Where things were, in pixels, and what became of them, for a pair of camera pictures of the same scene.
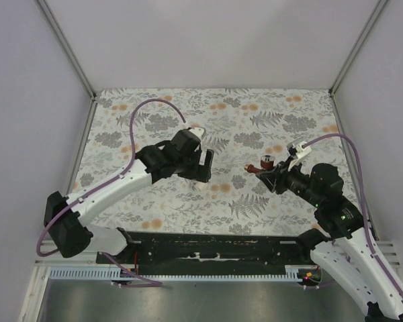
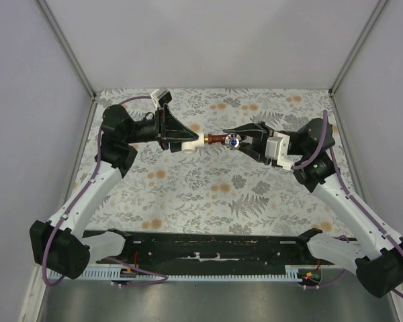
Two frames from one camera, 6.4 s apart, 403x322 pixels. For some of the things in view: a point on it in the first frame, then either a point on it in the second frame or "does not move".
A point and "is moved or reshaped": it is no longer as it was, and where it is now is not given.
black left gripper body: [189, 167] -> [148, 130]
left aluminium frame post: [80, 71] does not move
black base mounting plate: [211, 252] does not move
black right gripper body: [297, 182] -> [260, 145]
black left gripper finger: [205, 172] -> [174, 132]
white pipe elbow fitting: [201, 184] is moved or reshaped
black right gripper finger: [273, 180] -> [260, 129]
